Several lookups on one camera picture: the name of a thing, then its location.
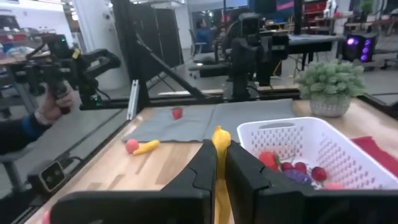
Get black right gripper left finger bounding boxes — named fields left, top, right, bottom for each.
left=49, top=139, right=218, bottom=224

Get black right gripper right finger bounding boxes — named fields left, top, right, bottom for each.
left=226, top=140, right=398, bottom=224

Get purple toy grapes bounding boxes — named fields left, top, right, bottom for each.
left=282, top=169, right=313, bottom=185

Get yellow toy banana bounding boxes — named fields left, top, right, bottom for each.
left=211, top=125, right=233, bottom=224
left=132, top=139, right=161, bottom=156

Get person's forearm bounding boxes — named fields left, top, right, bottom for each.
left=0, top=113, right=47, bottom=156

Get white perforated plastic basket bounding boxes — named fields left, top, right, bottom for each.
left=236, top=116, right=398, bottom=191

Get red cloth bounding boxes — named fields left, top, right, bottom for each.
left=351, top=136, right=398, bottom=178

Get grey cloth mat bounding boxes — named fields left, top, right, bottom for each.
left=121, top=98, right=296, bottom=143

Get person's hand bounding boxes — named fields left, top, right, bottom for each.
left=34, top=83, right=75, bottom=125

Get green potted plant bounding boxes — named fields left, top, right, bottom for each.
left=295, top=58, right=367, bottom=118

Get grey office chair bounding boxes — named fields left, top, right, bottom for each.
left=0, top=146, right=35, bottom=195

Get grey operator desk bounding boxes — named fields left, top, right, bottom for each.
left=287, top=33, right=345, bottom=72

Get black PC purple lights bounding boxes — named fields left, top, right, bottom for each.
left=343, top=32, right=379, bottom=63

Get person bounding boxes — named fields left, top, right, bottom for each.
left=195, top=18, right=219, bottom=54

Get wooden desk on casters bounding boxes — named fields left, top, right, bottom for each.
left=0, top=51, right=52, bottom=116

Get computer monitor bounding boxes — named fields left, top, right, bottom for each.
left=248, top=0, right=296, bottom=15

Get black table-level camera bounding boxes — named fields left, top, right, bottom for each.
left=27, top=160, right=68, bottom=194

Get silver aluminium bracket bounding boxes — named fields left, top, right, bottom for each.
left=126, top=79, right=140, bottom=121

